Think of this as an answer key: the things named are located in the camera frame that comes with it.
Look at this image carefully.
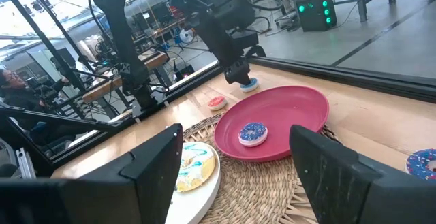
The black box with green lights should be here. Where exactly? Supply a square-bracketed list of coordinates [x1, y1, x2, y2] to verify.
[292, 0, 338, 33]

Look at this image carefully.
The small dark blue sprinkled donut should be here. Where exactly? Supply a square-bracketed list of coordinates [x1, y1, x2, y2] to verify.
[238, 122, 269, 148]
[405, 148, 436, 181]

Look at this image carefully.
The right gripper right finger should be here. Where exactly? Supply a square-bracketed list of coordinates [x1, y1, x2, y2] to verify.
[289, 124, 436, 224]

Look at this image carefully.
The red round plate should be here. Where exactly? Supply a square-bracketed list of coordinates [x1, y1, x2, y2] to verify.
[213, 85, 330, 163]

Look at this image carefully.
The silver aluminium extrusion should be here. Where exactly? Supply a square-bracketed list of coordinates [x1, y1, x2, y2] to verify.
[15, 147, 37, 180]

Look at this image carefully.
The small white fan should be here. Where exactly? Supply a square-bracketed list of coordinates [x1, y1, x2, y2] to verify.
[179, 28, 194, 44]

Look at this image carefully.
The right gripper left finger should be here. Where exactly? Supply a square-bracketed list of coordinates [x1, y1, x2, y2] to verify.
[0, 123, 184, 224]

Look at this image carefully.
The wooden workbench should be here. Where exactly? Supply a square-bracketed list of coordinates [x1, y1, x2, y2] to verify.
[81, 52, 170, 104]

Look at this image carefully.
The small red donut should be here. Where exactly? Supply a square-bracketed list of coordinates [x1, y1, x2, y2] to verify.
[207, 95, 228, 112]

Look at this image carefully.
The person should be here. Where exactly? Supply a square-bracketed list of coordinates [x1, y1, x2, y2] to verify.
[0, 67, 69, 143]

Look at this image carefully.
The large white teal-drizzled donut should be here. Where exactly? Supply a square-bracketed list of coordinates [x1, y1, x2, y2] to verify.
[175, 142, 217, 193]

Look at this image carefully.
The white round plate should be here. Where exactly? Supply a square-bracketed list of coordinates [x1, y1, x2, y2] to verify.
[165, 141, 221, 224]

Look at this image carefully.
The round woven straw placemat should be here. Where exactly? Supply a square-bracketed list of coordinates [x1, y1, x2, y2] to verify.
[182, 113, 341, 224]

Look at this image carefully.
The black device with red light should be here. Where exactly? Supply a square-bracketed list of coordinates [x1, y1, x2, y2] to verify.
[173, 63, 196, 82]

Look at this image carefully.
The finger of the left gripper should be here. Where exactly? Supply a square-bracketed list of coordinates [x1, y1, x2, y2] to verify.
[224, 67, 245, 84]
[237, 63, 253, 85]

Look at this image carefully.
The small light blue donut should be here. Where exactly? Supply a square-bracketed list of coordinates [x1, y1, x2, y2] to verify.
[239, 77, 260, 93]

